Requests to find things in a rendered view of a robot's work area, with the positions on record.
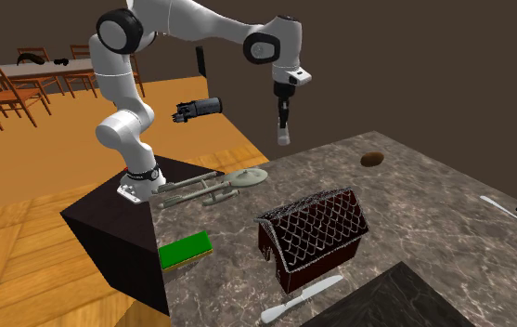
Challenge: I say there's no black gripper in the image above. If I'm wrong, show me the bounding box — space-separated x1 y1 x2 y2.
273 81 297 147

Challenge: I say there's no grey spaceship model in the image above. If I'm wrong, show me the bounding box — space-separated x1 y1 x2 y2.
150 167 269 211

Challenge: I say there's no black cylindrical device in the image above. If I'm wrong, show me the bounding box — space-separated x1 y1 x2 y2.
171 96 224 124

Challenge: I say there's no brown potato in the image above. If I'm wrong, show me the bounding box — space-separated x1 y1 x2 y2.
359 150 386 169

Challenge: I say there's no dark red gingerbread house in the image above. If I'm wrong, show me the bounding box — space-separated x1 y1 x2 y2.
253 187 371 295

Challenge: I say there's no wooden chair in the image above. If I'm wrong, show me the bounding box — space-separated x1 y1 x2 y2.
16 46 67 106
0 65 53 133
68 44 101 99
128 52 147 98

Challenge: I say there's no green sponge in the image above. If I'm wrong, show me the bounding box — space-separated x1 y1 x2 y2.
158 229 214 273

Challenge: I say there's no white knife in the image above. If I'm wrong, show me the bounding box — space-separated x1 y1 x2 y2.
259 274 345 325

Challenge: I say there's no dark robot stand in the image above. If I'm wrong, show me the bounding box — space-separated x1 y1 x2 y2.
59 155 226 317

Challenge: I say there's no dark marble block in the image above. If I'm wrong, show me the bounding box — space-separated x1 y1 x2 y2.
300 260 477 327

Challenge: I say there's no white fork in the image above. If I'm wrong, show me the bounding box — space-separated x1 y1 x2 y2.
479 194 517 238

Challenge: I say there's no grey dining table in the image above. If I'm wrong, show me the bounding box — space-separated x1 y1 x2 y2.
0 51 97 83

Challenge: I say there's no black wall panel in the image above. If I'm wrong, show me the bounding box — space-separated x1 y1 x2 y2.
195 45 208 79

